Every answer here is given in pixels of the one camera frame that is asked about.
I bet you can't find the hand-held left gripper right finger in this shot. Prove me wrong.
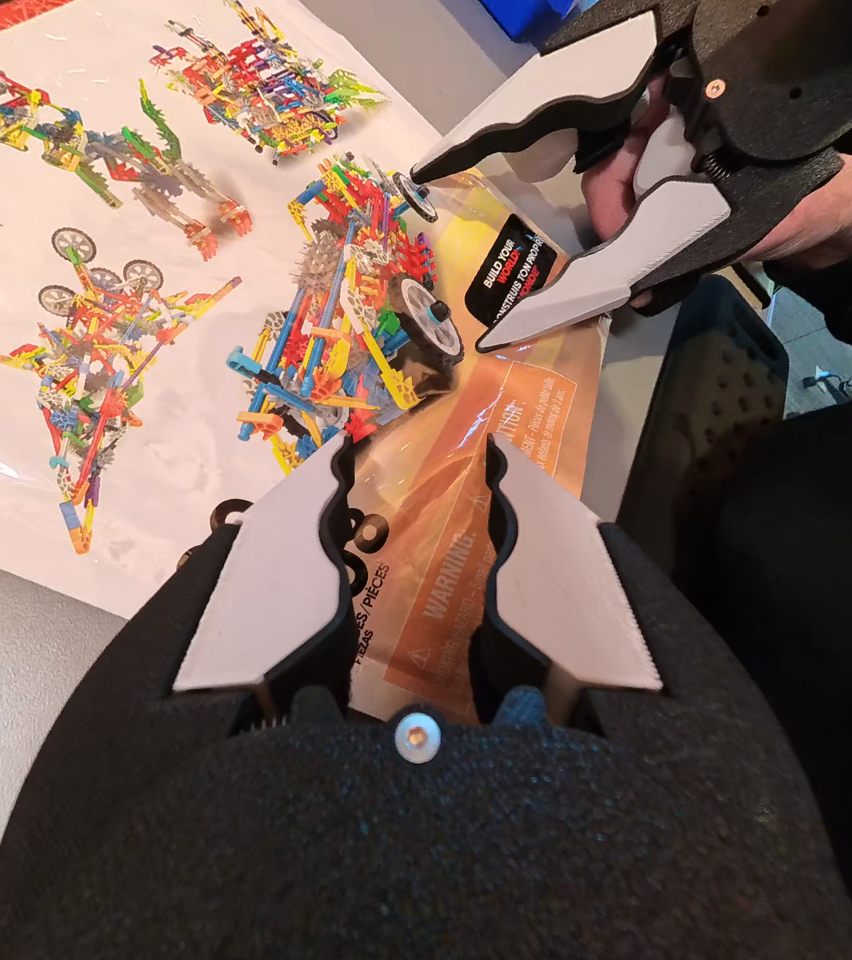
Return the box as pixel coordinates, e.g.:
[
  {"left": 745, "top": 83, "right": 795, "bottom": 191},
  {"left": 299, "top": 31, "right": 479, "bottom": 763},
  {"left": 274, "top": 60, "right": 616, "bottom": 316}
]
[{"left": 474, "top": 433, "right": 664, "bottom": 726}]

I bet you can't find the person's right hand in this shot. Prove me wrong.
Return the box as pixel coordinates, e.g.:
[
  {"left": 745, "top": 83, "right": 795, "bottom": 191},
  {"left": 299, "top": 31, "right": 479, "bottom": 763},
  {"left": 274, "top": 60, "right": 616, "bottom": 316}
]
[{"left": 582, "top": 118, "right": 852, "bottom": 264}]

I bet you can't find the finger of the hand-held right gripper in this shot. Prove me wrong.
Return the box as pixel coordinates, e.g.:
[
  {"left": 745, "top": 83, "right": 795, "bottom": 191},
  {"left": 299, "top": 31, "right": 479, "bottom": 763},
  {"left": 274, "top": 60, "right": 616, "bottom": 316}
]
[
  {"left": 409, "top": 9, "right": 661, "bottom": 186},
  {"left": 473, "top": 103, "right": 734, "bottom": 355}
]

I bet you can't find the person's black-clad torso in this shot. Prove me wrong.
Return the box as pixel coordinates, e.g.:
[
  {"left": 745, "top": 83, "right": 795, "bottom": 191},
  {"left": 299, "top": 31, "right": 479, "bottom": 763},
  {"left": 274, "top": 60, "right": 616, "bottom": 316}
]
[{"left": 696, "top": 375, "right": 852, "bottom": 960}]

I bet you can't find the black perforated panel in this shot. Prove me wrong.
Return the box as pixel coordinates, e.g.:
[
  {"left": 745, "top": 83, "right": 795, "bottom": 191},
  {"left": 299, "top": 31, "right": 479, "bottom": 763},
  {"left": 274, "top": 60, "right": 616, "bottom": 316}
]
[{"left": 615, "top": 273, "right": 792, "bottom": 543}]

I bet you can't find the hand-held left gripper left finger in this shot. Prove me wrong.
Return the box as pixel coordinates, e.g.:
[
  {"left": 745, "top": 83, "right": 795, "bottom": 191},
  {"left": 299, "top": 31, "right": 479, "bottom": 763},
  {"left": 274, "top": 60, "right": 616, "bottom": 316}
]
[{"left": 173, "top": 431, "right": 359, "bottom": 725}]

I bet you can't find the blue plastic bin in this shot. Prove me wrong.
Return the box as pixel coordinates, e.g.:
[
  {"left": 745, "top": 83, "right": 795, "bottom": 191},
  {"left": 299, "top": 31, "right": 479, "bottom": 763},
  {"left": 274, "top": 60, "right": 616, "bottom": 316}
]
[{"left": 477, "top": 0, "right": 578, "bottom": 40}]

